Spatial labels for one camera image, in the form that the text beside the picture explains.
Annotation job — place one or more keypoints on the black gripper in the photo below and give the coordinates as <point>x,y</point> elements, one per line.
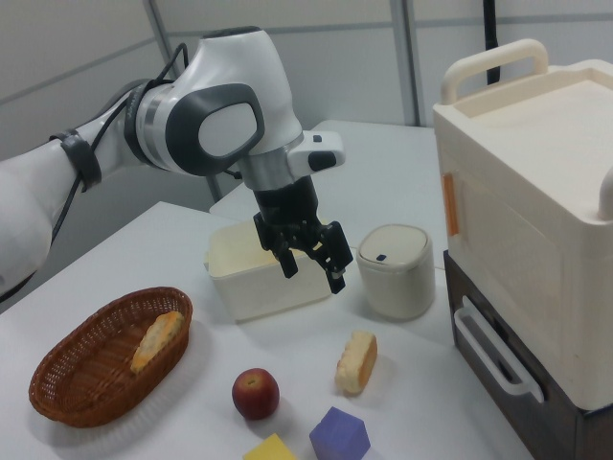
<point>287,201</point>

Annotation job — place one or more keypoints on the purple cube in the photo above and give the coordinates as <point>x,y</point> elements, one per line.
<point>340,436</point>

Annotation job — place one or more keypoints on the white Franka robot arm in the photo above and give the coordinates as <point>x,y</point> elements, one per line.
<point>230,72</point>

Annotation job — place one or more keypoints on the yellow cube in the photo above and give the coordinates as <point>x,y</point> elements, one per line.
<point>271,449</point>

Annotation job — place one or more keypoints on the cream plastic open box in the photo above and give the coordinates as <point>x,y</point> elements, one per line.
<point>268,292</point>

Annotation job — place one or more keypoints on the small cream lidded bin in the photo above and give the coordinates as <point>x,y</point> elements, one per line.
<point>395,287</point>

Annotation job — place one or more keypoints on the pale ridged bread loaf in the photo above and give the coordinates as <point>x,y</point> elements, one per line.
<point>356,364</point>

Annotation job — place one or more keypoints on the red apple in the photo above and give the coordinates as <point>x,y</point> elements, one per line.
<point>255,394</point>

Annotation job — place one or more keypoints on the orange cabinet tag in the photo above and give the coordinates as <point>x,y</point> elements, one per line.
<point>451,206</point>

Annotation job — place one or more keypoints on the long toasted bread loaf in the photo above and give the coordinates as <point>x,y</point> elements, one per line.
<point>158,340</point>

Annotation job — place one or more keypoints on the cream plastic cabinet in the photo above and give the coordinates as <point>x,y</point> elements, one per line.
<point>527,191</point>

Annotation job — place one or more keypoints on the brown wicker basket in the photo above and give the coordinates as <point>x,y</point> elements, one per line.
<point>91,383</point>

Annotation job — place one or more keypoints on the black vertical pole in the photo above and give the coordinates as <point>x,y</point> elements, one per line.
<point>493,48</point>

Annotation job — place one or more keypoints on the dark brown drawer base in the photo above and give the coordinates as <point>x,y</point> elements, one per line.
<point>565,431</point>

